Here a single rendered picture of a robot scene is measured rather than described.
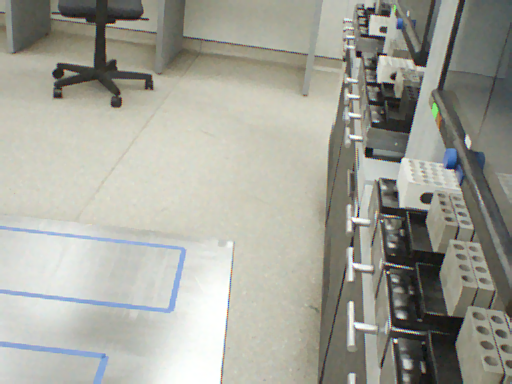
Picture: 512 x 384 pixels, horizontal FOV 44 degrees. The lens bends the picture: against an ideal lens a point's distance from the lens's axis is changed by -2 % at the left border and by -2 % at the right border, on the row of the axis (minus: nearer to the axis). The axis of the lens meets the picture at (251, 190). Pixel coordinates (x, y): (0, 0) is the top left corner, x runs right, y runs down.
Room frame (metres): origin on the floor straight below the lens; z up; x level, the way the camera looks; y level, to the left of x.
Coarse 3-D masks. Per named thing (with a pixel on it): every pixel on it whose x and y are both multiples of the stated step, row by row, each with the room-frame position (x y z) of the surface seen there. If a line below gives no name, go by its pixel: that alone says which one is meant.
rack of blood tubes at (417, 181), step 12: (408, 168) 1.03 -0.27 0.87; (420, 168) 1.04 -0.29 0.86; (432, 168) 1.04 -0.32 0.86; (444, 168) 1.06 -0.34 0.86; (408, 180) 0.98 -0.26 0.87; (420, 180) 0.99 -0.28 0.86; (432, 180) 0.99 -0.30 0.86; (444, 180) 1.01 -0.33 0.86; (456, 180) 1.01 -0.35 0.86; (408, 192) 0.97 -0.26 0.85; (420, 192) 0.97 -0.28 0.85; (432, 192) 0.97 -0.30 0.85; (456, 192) 0.97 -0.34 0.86; (408, 204) 0.97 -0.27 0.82; (420, 204) 0.97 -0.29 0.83
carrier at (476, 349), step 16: (464, 320) 0.61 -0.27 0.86; (480, 320) 0.59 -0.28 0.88; (464, 336) 0.60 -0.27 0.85; (480, 336) 0.56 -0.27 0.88; (464, 352) 0.58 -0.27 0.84; (480, 352) 0.53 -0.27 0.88; (496, 352) 0.54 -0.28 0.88; (464, 368) 0.56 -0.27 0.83; (480, 368) 0.52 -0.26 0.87; (496, 368) 0.51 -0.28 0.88
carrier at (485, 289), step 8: (472, 248) 0.76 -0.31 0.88; (480, 248) 0.75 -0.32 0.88; (472, 256) 0.73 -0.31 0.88; (480, 256) 0.73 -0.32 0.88; (472, 264) 0.71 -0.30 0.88; (480, 264) 0.71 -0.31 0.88; (480, 272) 0.70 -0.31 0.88; (488, 272) 0.70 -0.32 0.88; (480, 280) 0.68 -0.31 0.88; (488, 280) 0.68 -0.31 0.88; (480, 288) 0.66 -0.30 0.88; (488, 288) 0.66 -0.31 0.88; (480, 296) 0.66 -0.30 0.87; (488, 296) 0.66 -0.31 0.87; (472, 304) 0.66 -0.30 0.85; (480, 304) 0.66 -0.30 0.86; (488, 304) 0.66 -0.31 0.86
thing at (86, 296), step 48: (0, 240) 0.71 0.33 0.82; (48, 240) 0.73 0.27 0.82; (96, 240) 0.75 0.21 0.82; (144, 240) 0.76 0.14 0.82; (192, 240) 0.78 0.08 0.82; (0, 288) 0.61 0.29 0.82; (48, 288) 0.63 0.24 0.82; (96, 288) 0.64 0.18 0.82; (144, 288) 0.65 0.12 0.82; (192, 288) 0.67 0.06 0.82; (0, 336) 0.53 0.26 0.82; (48, 336) 0.54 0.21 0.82; (96, 336) 0.55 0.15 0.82; (144, 336) 0.56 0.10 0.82; (192, 336) 0.57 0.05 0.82
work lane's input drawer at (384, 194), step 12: (384, 180) 1.07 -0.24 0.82; (396, 180) 1.07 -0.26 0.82; (372, 192) 1.08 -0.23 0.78; (384, 192) 1.02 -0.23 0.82; (396, 192) 1.01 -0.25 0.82; (348, 204) 1.07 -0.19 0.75; (372, 204) 1.04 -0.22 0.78; (384, 204) 0.97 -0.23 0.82; (396, 204) 0.98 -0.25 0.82; (348, 216) 1.03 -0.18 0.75; (372, 216) 1.01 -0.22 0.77; (384, 216) 0.95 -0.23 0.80; (396, 216) 0.96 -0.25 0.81; (348, 228) 0.99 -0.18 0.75; (372, 228) 0.98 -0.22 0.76; (372, 240) 0.96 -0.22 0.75
